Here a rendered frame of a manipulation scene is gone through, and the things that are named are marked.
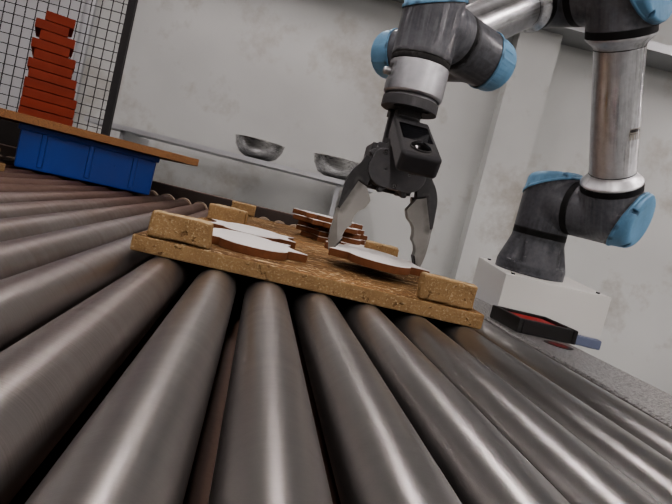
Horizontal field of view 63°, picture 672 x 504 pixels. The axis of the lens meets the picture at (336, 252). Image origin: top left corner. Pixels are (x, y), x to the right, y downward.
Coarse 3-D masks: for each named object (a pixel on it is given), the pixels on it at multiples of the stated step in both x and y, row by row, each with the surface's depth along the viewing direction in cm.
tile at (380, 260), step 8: (336, 248) 64; (344, 248) 66; (352, 248) 69; (360, 248) 72; (368, 248) 75; (336, 256) 64; (344, 256) 64; (352, 256) 63; (360, 256) 62; (368, 256) 64; (376, 256) 66; (384, 256) 69; (392, 256) 72; (360, 264) 62; (368, 264) 61; (376, 264) 61; (384, 264) 61; (392, 264) 62; (400, 264) 64; (408, 264) 66; (392, 272) 61; (400, 272) 62; (408, 272) 63; (416, 272) 65
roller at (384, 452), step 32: (288, 288) 65; (320, 320) 42; (320, 352) 35; (352, 352) 34; (320, 384) 31; (352, 384) 28; (384, 384) 30; (320, 416) 29; (352, 416) 25; (384, 416) 24; (352, 448) 22; (384, 448) 21; (416, 448) 21; (352, 480) 21; (384, 480) 19; (416, 480) 19
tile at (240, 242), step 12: (216, 228) 66; (216, 240) 58; (228, 240) 56; (240, 240) 59; (252, 240) 62; (264, 240) 66; (240, 252) 56; (252, 252) 56; (264, 252) 56; (276, 252) 57; (288, 252) 61; (300, 252) 62
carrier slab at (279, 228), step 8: (248, 216) 128; (248, 224) 101; (256, 224) 107; (264, 224) 113; (272, 224) 120; (280, 224) 128; (280, 232) 101; (288, 232) 106; (296, 232) 113; (304, 240) 96; (312, 240) 101
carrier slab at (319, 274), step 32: (160, 256) 51; (192, 256) 51; (224, 256) 52; (320, 256) 73; (320, 288) 53; (352, 288) 53; (384, 288) 56; (416, 288) 63; (448, 320) 54; (480, 320) 55
